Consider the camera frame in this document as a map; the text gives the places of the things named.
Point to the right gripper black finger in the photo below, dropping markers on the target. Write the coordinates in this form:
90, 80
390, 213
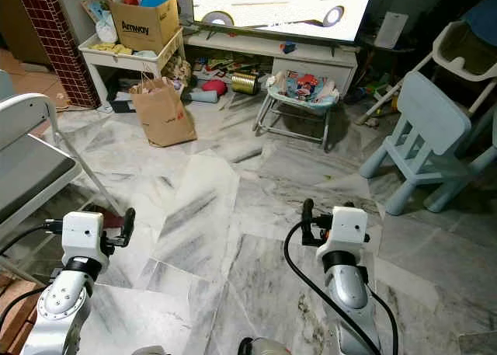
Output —
308, 215

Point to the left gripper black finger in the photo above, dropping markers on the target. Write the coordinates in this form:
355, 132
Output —
128, 227

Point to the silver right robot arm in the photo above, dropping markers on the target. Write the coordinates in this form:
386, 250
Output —
349, 293

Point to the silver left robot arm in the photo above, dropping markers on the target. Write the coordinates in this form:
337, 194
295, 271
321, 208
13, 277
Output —
62, 308

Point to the white chair with grey seat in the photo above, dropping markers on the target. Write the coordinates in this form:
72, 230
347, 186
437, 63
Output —
31, 176

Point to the brown paper bag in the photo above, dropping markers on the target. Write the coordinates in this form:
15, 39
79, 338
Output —
163, 114

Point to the brown wooden boards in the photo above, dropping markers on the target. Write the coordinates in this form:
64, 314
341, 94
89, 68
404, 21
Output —
15, 316

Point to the baby bouncer seat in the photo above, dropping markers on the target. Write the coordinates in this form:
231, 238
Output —
303, 87

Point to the grey black robot leg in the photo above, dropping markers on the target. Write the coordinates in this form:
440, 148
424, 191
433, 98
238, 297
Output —
262, 348

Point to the gold tin can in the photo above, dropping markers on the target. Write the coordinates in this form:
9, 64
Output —
243, 84

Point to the white television console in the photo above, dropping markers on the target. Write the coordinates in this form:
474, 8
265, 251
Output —
318, 64

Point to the light blue kids chair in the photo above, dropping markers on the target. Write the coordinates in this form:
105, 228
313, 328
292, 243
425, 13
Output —
431, 114

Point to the red soft toy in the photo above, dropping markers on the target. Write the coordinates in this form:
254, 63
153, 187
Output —
213, 88

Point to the white shelf cart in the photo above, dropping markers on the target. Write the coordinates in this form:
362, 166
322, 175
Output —
124, 60

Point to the small dark blue toy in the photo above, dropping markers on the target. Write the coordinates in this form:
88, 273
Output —
287, 47

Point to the colourful toy clutter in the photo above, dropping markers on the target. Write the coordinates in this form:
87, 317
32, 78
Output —
225, 64

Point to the white plastic bag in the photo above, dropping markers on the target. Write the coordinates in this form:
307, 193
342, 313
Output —
106, 31

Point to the brown Amway cardboard box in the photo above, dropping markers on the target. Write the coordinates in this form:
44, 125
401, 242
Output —
144, 29

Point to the white flat panel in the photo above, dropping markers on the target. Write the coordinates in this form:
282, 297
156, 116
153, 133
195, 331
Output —
392, 30

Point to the red tiled pillar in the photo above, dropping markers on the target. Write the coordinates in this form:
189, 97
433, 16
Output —
50, 36

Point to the flat screen television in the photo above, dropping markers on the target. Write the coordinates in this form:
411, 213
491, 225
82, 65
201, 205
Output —
279, 5

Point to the white baby high chair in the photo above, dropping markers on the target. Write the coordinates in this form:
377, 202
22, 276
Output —
454, 40

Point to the blue fabric item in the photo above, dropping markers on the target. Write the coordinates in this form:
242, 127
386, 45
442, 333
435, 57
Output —
483, 12

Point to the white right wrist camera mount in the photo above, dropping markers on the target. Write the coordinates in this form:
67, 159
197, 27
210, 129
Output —
349, 229

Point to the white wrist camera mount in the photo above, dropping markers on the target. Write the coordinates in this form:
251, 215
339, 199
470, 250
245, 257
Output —
349, 229
81, 234

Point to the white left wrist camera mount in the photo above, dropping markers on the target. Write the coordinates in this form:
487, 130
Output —
81, 234

